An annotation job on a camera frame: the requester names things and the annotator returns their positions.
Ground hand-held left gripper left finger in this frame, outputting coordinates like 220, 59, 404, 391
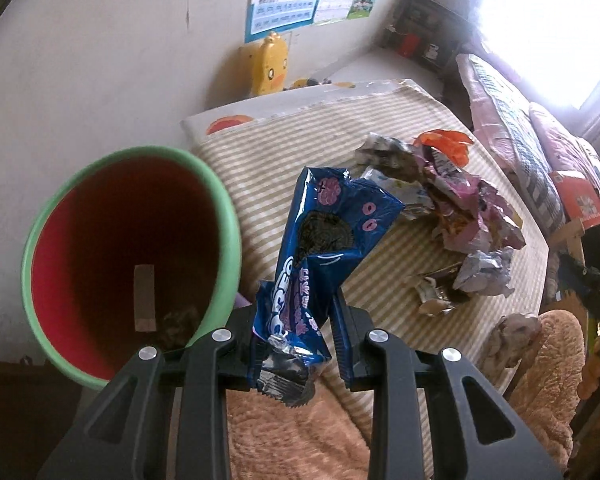
37, 305, 255, 480

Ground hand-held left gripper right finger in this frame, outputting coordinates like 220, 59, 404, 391
332, 294, 566, 480

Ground brown cream wrapper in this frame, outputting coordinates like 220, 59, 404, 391
415, 270, 473, 316

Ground blue cookie wrapper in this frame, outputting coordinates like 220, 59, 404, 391
250, 166, 406, 408

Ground yellow snack wrapper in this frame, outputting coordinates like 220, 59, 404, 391
435, 210, 481, 248

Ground red bin with green rim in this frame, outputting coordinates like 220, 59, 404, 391
21, 146, 243, 391

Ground pink wrapper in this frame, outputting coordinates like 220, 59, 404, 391
425, 160, 526, 251

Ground dark crumpled scrap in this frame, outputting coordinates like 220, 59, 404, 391
161, 310, 202, 350

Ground brown fuzzy plush cover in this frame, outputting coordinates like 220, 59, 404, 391
225, 310, 588, 480

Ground silver crumpled wrapper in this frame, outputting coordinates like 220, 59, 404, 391
452, 247, 516, 298

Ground white blue crumpled wrapper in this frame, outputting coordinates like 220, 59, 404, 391
365, 167, 431, 221

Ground grey white plush toy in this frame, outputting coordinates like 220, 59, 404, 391
482, 312, 543, 376

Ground beige striped mat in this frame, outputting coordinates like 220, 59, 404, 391
180, 80, 551, 401

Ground grey crumpled wrapper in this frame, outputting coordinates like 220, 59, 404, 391
355, 132, 423, 181

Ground dark brown wooden furniture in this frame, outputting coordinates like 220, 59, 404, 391
0, 357, 97, 480

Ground white fruit print cover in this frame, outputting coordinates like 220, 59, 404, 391
180, 80, 416, 153

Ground orange plastic wrapper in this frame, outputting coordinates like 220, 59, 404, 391
412, 130, 473, 166

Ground pink striped quilt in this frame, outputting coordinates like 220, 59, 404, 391
455, 52, 567, 233

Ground orange red box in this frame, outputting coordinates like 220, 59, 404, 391
550, 170, 600, 232

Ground yellow duck toy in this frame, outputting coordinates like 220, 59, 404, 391
239, 32, 292, 97

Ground pink pillow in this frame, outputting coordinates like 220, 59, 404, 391
529, 102, 600, 201

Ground dark shelf unit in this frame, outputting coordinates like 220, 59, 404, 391
380, 0, 473, 76

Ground bright window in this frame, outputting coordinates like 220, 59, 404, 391
472, 0, 600, 111

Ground blue wall chart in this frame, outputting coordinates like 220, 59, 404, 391
244, 0, 326, 44

